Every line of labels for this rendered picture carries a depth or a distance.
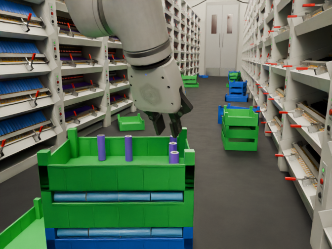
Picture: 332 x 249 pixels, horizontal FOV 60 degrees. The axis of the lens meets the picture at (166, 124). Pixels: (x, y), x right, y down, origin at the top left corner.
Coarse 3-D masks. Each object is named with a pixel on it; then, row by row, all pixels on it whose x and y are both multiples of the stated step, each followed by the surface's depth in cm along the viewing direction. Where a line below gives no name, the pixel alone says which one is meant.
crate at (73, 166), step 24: (72, 144) 73; (96, 144) 74; (120, 144) 74; (144, 144) 75; (168, 144) 75; (48, 168) 55; (72, 168) 55; (96, 168) 55; (120, 168) 55; (144, 168) 55; (168, 168) 55; (192, 168) 55
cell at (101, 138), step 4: (100, 136) 70; (104, 136) 70; (100, 140) 70; (104, 140) 71; (100, 144) 70; (104, 144) 71; (100, 148) 70; (104, 148) 71; (100, 152) 71; (104, 152) 71; (100, 156) 71; (104, 156) 71; (100, 160) 71
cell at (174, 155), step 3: (171, 153) 58; (174, 153) 58; (177, 153) 58; (171, 156) 58; (174, 156) 58; (177, 156) 58; (171, 159) 58; (174, 159) 58; (177, 159) 58; (171, 162) 58; (174, 162) 58; (177, 162) 58
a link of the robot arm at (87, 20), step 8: (64, 0) 46; (72, 0) 45; (80, 0) 45; (88, 0) 46; (96, 0) 45; (72, 8) 46; (80, 8) 46; (88, 8) 46; (96, 8) 46; (72, 16) 47; (80, 16) 46; (88, 16) 46; (96, 16) 46; (80, 24) 48; (88, 24) 47; (96, 24) 47; (80, 32) 50; (88, 32) 49; (96, 32) 48; (104, 32) 48
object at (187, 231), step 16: (48, 240) 58; (64, 240) 58; (80, 240) 58; (96, 240) 58; (112, 240) 59; (128, 240) 59; (144, 240) 59; (160, 240) 59; (176, 240) 59; (192, 240) 59
